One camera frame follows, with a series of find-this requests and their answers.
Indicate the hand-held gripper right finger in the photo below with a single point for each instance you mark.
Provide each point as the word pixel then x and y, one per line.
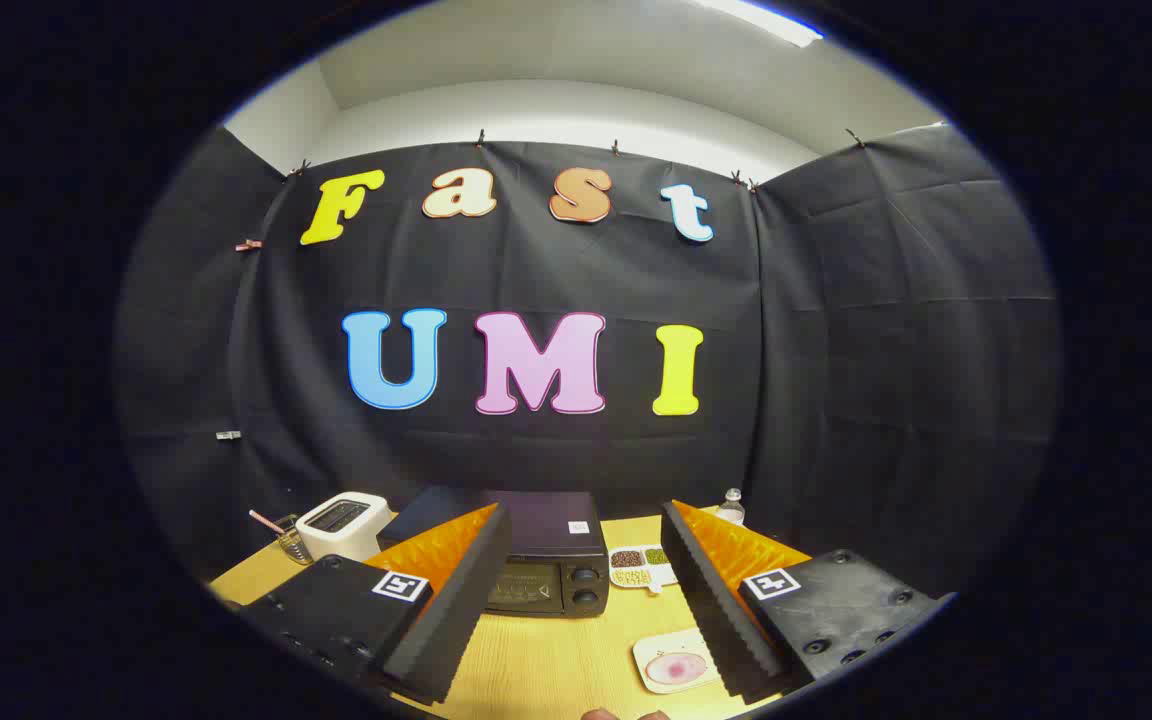
pixel 711 600

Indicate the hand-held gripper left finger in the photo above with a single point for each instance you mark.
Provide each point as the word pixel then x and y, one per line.
pixel 461 600

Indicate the square white plate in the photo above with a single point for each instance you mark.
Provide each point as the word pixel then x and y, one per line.
pixel 661 640

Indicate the pink ham slice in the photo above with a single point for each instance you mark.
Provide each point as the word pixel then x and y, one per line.
pixel 676 668

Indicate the black toaster oven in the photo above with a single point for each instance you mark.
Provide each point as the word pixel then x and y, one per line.
pixel 556 530

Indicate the white pop-up toaster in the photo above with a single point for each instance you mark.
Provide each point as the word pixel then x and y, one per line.
pixel 341 532

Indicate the white divided bean dish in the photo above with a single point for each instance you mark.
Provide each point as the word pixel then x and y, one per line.
pixel 658 575

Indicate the clear plastic bottle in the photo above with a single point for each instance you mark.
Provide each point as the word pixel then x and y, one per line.
pixel 731 512

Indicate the clear glass cup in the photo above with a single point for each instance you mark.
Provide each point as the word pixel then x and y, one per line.
pixel 296 548

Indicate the pink straw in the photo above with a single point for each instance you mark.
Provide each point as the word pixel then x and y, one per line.
pixel 264 520

